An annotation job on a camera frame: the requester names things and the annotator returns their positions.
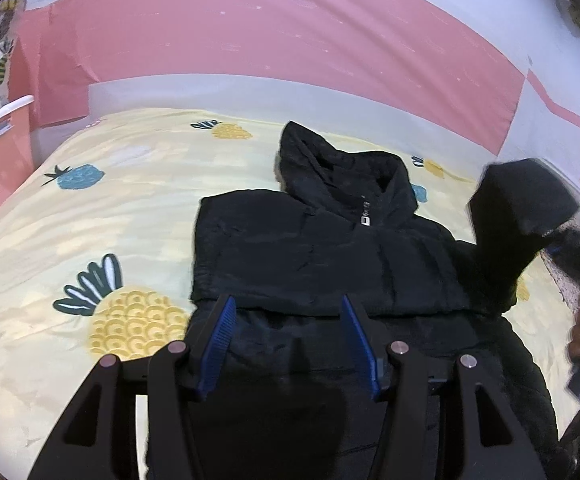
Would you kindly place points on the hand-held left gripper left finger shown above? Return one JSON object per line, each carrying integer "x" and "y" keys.
{"x": 220, "y": 330}

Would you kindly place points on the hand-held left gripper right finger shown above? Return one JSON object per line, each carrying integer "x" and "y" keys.
{"x": 357, "y": 335}

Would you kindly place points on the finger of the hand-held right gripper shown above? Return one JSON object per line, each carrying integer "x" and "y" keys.
{"x": 554, "y": 250}

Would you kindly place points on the black hooded jacket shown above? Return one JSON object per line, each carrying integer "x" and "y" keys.
{"x": 320, "y": 240}

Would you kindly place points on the yellow fruit print bed sheet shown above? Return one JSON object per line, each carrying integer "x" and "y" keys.
{"x": 120, "y": 210}

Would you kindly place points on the white bed headboard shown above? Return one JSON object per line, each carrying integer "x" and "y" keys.
{"x": 270, "y": 95}

